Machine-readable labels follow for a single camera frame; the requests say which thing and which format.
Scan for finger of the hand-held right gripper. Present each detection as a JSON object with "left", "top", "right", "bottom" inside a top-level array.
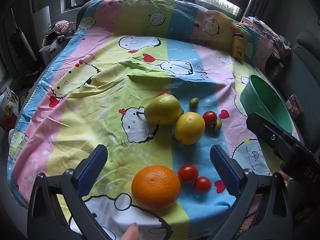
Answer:
[{"left": 246, "top": 113, "right": 301, "bottom": 161}]

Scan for pink patterned clothes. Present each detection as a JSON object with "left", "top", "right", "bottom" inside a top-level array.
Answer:
[{"left": 241, "top": 16, "right": 293, "bottom": 60}]

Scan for pile of clothes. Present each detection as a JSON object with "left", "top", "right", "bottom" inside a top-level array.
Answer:
[{"left": 44, "top": 19, "right": 78, "bottom": 53}]

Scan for yellow lemon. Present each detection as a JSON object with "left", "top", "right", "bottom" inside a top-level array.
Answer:
[{"left": 174, "top": 112, "right": 206, "bottom": 145}]

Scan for grey chair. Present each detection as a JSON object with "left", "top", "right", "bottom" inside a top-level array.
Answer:
[{"left": 275, "top": 31, "right": 320, "bottom": 130}]

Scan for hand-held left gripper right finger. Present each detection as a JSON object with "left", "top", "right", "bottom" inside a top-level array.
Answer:
[{"left": 210, "top": 144, "right": 293, "bottom": 240}]

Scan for cardboard box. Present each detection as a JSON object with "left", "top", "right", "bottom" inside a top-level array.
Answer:
[{"left": 0, "top": 85, "right": 20, "bottom": 132}]

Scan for green plastic basin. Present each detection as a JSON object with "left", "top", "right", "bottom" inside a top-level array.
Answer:
[{"left": 239, "top": 74, "right": 293, "bottom": 134}]

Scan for orange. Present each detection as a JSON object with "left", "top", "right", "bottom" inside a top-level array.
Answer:
[{"left": 131, "top": 165, "right": 182, "bottom": 211}]

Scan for white board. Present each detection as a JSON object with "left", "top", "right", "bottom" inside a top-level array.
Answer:
[{"left": 32, "top": 5, "right": 52, "bottom": 63}]

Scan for yellow bottle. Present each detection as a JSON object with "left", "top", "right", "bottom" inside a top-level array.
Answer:
[{"left": 231, "top": 33, "right": 244, "bottom": 59}]

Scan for long-handled mop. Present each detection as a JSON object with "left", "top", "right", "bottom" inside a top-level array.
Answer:
[{"left": 11, "top": 7, "right": 38, "bottom": 60}]

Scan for person's left hand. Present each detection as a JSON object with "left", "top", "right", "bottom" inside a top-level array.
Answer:
[{"left": 120, "top": 224, "right": 140, "bottom": 240}]

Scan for yellow pear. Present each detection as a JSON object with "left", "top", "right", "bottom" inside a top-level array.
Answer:
[{"left": 144, "top": 94, "right": 184, "bottom": 126}]

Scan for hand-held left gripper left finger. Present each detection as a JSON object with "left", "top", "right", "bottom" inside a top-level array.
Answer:
[{"left": 27, "top": 144, "right": 108, "bottom": 240}]

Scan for cartoon printed blanket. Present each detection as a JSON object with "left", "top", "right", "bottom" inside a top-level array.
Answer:
[{"left": 7, "top": 0, "right": 300, "bottom": 240}]

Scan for red patterned packet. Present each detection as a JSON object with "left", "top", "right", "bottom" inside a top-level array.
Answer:
[{"left": 285, "top": 94, "right": 303, "bottom": 118}]

